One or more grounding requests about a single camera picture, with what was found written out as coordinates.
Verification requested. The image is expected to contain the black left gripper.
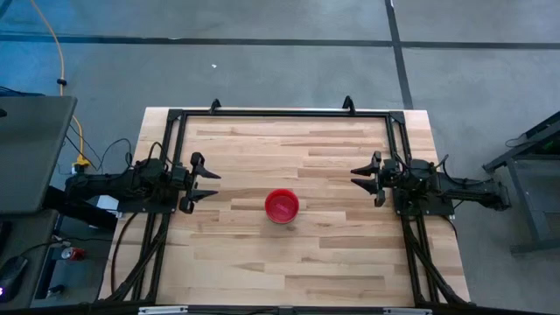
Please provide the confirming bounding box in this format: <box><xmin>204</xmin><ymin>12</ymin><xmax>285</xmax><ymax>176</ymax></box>
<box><xmin>169</xmin><ymin>150</ymin><xmax>221</xmax><ymax>215</ymax></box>

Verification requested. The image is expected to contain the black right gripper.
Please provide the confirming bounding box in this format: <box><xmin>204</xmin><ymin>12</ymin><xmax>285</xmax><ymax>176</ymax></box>
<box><xmin>350</xmin><ymin>150</ymin><xmax>403</xmax><ymax>208</ymax></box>

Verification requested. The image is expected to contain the pink translucent plastic bowl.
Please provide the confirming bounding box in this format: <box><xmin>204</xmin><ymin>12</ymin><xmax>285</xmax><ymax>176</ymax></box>
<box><xmin>264</xmin><ymin>188</ymin><xmax>301</xmax><ymax>225</ymax></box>

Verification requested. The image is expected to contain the white power box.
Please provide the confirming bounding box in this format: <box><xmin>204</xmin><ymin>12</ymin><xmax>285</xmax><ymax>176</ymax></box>
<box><xmin>93</xmin><ymin>193</ymin><xmax>120</xmax><ymax>216</ymax></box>

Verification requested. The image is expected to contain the red drink can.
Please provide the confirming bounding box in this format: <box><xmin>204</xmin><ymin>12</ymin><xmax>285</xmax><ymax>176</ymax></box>
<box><xmin>60</xmin><ymin>246</ymin><xmax>87</xmax><ymax>263</ymax></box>

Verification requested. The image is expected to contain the black metal stand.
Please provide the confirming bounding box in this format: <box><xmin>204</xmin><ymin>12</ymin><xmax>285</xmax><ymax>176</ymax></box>
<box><xmin>482</xmin><ymin>111</ymin><xmax>560</xmax><ymax>255</ymax></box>

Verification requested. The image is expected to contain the grey desk top panel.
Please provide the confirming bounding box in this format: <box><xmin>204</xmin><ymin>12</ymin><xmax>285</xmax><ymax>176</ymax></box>
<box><xmin>0</xmin><ymin>95</ymin><xmax>78</xmax><ymax>216</ymax></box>

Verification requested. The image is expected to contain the dark lower desk surface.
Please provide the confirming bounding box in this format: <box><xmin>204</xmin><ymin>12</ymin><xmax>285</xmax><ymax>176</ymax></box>
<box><xmin>0</xmin><ymin>209</ymin><xmax>60</xmax><ymax>310</ymax></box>

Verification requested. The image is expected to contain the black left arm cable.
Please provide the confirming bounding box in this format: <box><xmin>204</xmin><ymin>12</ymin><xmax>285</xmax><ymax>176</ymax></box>
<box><xmin>147</xmin><ymin>140</ymin><xmax>171</xmax><ymax>167</ymax></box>

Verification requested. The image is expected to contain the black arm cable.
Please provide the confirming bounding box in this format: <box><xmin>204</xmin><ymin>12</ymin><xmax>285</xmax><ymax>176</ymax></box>
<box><xmin>147</xmin><ymin>140</ymin><xmax>171</xmax><ymax>167</ymax></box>
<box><xmin>435</xmin><ymin>153</ymin><xmax>452</xmax><ymax>177</ymax></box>

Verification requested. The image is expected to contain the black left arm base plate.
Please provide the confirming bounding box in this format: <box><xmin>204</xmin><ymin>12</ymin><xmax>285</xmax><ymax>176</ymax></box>
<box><xmin>115</xmin><ymin>192</ymin><xmax>181</xmax><ymax>215</ymax></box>

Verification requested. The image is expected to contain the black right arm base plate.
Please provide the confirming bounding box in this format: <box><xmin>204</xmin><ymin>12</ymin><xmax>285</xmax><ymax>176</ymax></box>
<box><xmin>393</xmin><ymin>187</ymin><xmax>456</xmax><ymax>218</ymax></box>

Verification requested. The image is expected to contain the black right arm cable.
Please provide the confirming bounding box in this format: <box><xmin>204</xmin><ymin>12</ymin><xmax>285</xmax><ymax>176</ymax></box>
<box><xmin>435</xmin><ymin>153</ymin><xmax>452</xmax><ymax>177</ymax></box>

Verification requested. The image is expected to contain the black floor cable loop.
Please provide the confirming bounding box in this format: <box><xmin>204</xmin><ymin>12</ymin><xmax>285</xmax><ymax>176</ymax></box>
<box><xmin>110</xmin><ymin>211</ymin><xmax>142</xmax><ymax>295</ymax></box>

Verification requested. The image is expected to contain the black aluminium rig frame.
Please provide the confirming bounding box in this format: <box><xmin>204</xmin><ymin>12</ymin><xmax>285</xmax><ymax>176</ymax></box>
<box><xmin>104</xmin><ymin>108</ymin><xmax>469</xmax><ymax>307</ymax></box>

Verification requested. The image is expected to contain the silver metal bracket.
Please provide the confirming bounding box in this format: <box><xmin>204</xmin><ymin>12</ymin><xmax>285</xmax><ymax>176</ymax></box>
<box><xmin>383</xmin><ymin>307</ymin><xmax>434</xmax><ymax>315</ymax></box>
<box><xmin>138</xmin><ymin>305</ymin><xmax>190</xmax><ymax>315</ymax></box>

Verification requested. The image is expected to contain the yellow extension cable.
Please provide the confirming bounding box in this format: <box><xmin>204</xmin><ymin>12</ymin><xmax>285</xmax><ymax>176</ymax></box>
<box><xmin>29</xmin><ymin>0</ymin><xmax>92</xmax><ymax>172</ymax></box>

